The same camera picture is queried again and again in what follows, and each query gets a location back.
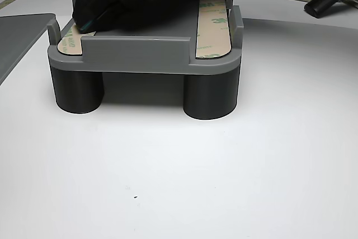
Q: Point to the grey mat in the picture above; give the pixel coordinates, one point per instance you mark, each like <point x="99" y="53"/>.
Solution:
<point x="19" y="37"/>

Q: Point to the tan printed tape liner strip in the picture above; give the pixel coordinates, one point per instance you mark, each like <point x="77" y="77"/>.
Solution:
<point x="212" y="34"/>
<point x="70" y="44"/>

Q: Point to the grey tape fixture with legs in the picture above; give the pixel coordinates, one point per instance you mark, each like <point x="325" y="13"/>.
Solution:
<point x="140" y="54"/>

